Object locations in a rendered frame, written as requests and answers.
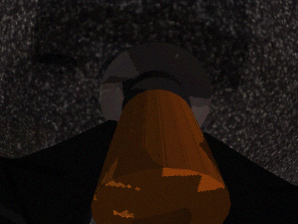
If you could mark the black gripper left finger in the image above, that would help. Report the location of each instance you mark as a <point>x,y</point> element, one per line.
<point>56,185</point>

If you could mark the orange knob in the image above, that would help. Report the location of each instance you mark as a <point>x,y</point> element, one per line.
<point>159,168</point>

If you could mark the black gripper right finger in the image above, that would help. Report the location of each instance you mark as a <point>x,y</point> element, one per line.
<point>257,196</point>

